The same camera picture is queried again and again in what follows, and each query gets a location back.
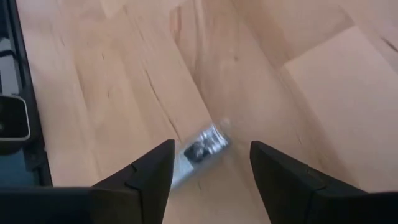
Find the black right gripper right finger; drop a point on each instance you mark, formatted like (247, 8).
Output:
(280, 189)

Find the clear wrapped black toiletry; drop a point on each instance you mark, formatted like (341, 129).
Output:
(199, 149)

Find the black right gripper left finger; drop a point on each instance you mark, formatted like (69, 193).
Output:
(155, 177)

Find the black grey-rimmed camera box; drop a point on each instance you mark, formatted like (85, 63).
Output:
(14, 121)

